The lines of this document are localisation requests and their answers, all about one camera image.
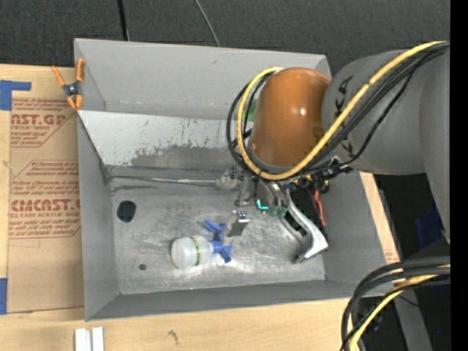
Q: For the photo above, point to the grey metal bin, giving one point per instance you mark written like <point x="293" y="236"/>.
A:
<point x="157" y="86"/>

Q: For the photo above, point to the black round object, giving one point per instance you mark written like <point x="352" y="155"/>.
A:
<point x="126" y="210"/>

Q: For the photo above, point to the brown cardboard board red print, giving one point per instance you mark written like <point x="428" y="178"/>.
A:
<point x="40" y="262"/>

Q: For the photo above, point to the white spray bottle blue nozzle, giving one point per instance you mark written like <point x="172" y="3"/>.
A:
<point x="188" y="251"/>

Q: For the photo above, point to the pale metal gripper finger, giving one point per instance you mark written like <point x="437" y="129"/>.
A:
<point x="237" y="226"/>
<point x="231" y="180"/>

